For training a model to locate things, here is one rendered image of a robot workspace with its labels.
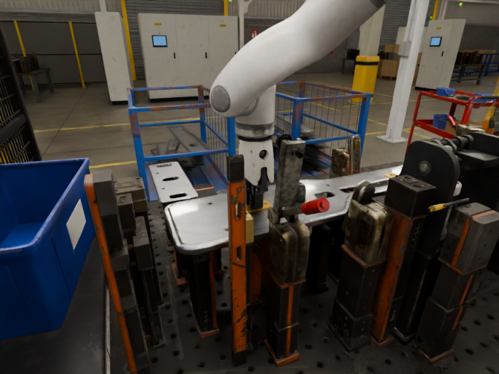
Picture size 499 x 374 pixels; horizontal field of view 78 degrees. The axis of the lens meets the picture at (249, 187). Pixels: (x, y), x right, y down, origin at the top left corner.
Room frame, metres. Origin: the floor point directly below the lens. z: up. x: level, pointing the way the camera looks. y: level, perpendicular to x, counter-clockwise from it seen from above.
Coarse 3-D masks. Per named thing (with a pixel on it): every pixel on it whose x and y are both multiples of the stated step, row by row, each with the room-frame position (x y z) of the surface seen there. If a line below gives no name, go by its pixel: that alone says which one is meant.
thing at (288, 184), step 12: (276, 144) 0.53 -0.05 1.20; (288, 144) 0.49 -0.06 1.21; (300, 144) 0.50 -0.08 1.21; (288, 156) 0.49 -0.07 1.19; (300, 156) 0.48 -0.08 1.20; (288, 168) 0.50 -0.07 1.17; (300, 168) 0.51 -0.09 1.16; (276, 180) 0.52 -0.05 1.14; (288, 180) 0.50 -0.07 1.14; (276, 192) 0.51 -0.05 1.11; (288, 192) 0.51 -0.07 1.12; (276, 204) 0.51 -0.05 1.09; (288, 204) 0.51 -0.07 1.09
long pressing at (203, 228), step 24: (384, 168) 0.93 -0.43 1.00; (264, 192) 0.75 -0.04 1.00; (312, 192) 0.75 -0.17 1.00; (336, 192) 0.75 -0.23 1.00; (384, 192) 0.76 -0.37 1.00; (168, 216) 0.63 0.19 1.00; (192, 216) 0.62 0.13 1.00; (216, 216) 0.62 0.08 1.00; (264, 216) 0.62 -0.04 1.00; (312, 216) 0.62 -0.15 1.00; (336, 216) 0.62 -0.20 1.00; (192, 240) 0.52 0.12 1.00; (216, 240) 0.52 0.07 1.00
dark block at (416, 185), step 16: (400, 176) 0.58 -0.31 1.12; (400, 192) 0.54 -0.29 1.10; (416, 192) 0.51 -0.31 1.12; (432, 192) 0.52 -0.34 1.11; (400, 208) 0.53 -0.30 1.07; (416, 208) 0.51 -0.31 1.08; (400, 224) 0.53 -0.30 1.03; (416, 224) 0.52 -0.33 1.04; (400, 240) 0.52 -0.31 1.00; (416, 240) 0.53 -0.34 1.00; (400, 256) 0.51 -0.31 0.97; (384, 272) 0.54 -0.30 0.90; (400, 272) 0.52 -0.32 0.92; (384, 288) 0.53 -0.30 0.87; (400, 288) 0.52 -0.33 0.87; (384, 304) 0.52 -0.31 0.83; (400, 304) 0.53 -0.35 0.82; (384, 320) 0.51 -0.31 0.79; (384, 336) 0.52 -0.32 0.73
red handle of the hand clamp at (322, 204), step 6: (324, 198) 0.42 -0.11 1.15; (306, 204) 0.44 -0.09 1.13; (312, 204) 0.42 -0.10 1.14; (318, 204) 0.41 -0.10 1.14; (324, 204) 0.41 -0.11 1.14; (282, 210) 0.51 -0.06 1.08; (288, 210) 0.49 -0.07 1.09; (294, 210) 0.47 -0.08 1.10; (300, 210) 0.46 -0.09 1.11; (306, 210) 0.44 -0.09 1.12; (312, 210) 0.42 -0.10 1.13; (318, 210) 0.41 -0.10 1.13; (324, 210) 0.41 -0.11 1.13; (282, 216) 0.51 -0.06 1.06; (288, 216) 0.51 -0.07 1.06
